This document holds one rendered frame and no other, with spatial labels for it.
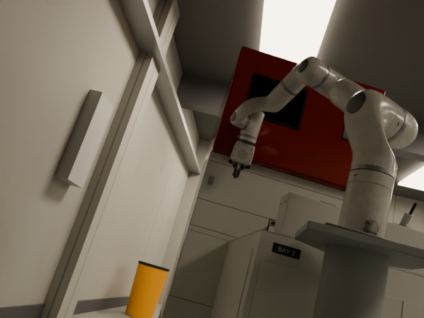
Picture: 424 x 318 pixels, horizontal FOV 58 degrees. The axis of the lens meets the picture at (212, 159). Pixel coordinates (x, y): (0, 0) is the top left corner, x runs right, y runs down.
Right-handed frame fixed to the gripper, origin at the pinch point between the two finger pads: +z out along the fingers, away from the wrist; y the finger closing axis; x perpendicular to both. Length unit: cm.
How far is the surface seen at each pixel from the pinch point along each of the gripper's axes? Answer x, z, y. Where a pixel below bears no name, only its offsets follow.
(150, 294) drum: 272, 144, -54
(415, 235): -49, 4, 63
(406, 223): -16, -1, 73
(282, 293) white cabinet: -60, 34, 25
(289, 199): -54, 6, 20
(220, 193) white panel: 6.3, 10.8, -4.3
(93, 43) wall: 79, -63, -128
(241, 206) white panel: 7.2, 13.3, 7.4
